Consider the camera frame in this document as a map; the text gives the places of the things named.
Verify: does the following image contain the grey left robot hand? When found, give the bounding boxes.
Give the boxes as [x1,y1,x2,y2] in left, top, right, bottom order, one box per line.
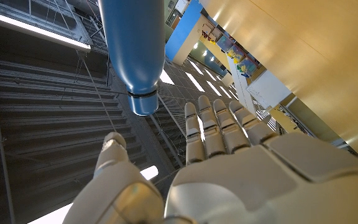
[62,95,358,224]

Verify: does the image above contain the blue bottle cap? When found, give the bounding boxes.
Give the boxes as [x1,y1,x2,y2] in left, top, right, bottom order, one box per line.
[127,91,160,116]

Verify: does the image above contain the blue metal bottle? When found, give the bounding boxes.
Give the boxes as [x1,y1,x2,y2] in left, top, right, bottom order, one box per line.
[98,0,166,116]

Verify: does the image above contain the white board panel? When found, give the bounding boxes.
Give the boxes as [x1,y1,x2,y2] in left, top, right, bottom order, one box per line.
[246,69,292,109]

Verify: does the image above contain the blue panel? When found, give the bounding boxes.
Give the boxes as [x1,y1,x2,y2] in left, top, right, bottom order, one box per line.
[165,0,203,62]

